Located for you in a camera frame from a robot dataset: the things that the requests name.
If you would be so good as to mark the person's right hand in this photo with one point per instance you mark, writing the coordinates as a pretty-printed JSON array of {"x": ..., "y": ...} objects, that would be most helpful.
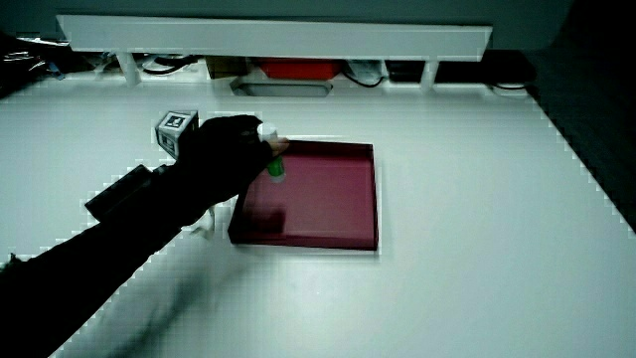
[{"x": 218, "y": 154}]

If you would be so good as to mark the green glue stick white cap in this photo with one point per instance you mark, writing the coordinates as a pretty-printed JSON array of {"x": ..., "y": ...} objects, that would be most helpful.
[{"x": 275, "y": 168}]

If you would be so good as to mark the dark red square tray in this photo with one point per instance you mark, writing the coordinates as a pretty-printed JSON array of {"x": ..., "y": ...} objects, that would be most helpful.
[{"x": 323, "y": 199}]

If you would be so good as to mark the person's right forearm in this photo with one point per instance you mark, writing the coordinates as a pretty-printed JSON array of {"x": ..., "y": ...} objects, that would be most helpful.
[{"x": 74, "y": 278}]

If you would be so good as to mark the brown cardboard box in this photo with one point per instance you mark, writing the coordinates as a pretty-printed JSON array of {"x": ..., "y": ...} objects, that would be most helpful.
[{"x": 226, "y": 66}]

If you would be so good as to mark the black wrist tracker box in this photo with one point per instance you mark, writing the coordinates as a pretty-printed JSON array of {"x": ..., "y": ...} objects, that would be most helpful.
[{"x": 119, "y": 195}]

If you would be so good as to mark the red box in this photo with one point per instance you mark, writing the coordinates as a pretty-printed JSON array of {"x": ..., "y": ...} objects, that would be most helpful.
[{"x": 298, "y": 68}]

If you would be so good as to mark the white desk shelf riser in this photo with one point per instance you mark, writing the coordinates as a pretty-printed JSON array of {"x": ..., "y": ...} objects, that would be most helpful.
[{"x": 278, "y": 38}]

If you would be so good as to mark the white plastic bag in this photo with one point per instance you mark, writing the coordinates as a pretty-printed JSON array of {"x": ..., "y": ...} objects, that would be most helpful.
[{"x": 365, "y": 69}]

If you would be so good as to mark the black flat device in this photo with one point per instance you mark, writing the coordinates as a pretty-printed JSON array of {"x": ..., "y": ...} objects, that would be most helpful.
[{"x": 462, "y": 70}]

